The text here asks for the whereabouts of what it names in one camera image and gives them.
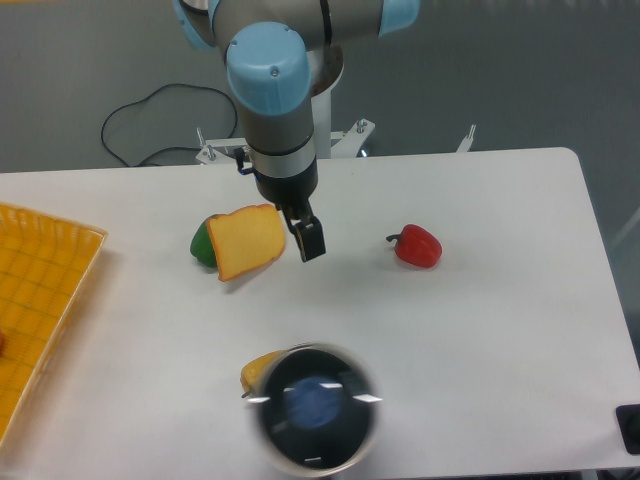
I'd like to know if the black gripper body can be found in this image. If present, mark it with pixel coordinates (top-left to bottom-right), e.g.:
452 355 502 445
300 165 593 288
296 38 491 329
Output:
234 146 318 216

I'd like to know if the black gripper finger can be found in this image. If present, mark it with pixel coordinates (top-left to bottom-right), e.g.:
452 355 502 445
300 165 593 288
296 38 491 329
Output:
280 207 299 239
292 201 326 262

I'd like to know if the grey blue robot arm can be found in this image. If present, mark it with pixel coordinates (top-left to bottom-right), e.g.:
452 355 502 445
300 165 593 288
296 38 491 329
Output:
172 1 420 261

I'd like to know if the toast bread slice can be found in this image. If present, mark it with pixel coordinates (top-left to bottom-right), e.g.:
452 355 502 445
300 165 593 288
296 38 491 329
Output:
205 204 286 282

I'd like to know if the green bell pepper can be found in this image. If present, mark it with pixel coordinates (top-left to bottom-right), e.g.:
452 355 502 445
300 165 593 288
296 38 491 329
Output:
190 215 217 269

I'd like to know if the red bell pepper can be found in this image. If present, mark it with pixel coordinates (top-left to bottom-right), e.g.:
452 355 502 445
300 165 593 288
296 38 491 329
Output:
385 224 443 269

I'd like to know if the yellow bell pepper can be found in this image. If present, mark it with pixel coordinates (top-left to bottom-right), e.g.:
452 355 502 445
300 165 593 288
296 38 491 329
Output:
240 350 285 398

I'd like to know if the yellow woven basket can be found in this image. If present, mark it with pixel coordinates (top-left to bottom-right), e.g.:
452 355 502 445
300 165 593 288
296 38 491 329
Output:
1 203 108 443

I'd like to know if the black device at table edge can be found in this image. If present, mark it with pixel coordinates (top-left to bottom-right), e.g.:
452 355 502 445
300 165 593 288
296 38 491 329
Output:
615 404 640 455

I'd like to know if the black cable on floor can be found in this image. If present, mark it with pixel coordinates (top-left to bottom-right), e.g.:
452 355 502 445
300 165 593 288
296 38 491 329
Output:
100 83 239 168

